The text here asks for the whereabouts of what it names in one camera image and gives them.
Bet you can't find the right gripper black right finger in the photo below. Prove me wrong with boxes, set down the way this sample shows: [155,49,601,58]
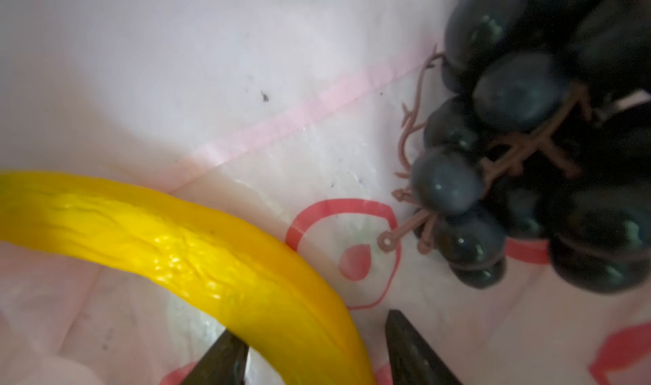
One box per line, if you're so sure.
[385,310,461,385]

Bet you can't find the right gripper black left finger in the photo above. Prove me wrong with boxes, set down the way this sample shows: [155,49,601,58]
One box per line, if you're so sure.
[181,330,249,385]

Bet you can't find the yellow fake banana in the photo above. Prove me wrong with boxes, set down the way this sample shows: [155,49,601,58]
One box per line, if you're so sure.
[1,171,375,384]

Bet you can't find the pink plastic bag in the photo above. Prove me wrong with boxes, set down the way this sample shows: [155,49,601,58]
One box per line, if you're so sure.
[1,0,650,384]

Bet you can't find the dark fake grapes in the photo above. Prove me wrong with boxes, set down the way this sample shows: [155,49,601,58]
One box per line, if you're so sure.
[377,0,651,295]

